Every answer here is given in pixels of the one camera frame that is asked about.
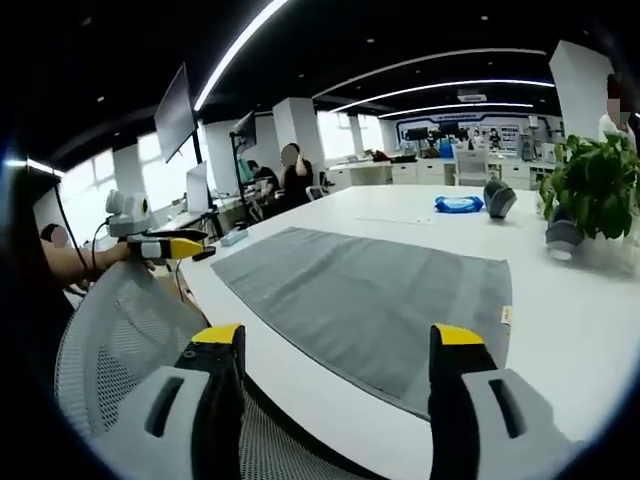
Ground large black monitor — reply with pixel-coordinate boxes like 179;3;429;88
153;62;200;165

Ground small black monitor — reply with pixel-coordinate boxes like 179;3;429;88
231;110;258;147

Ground white chair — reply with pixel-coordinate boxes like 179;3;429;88
454;149;491;187

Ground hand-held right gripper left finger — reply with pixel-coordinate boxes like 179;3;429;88
97;323;247;480

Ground grey speaker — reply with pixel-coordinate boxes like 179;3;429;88
482;179;518;221

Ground green potted plant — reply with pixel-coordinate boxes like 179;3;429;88
538;130;640;241

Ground grey mesh office chair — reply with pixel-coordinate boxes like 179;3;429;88
53;259;361;480

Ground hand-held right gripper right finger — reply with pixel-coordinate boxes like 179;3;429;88
428;323;581;480

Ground black cable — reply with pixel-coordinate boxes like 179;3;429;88
53;182;112;281

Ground grey plant pot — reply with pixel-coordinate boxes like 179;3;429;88
544;205;586;262

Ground grey towel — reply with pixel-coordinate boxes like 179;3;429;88
210;226;515;421

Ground white table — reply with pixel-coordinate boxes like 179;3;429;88
178;183;640;480

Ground blue wet wipes packet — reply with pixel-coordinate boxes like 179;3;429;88
433;195;486;215

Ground white desktop monitor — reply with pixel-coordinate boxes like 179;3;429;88
185;161;212;214

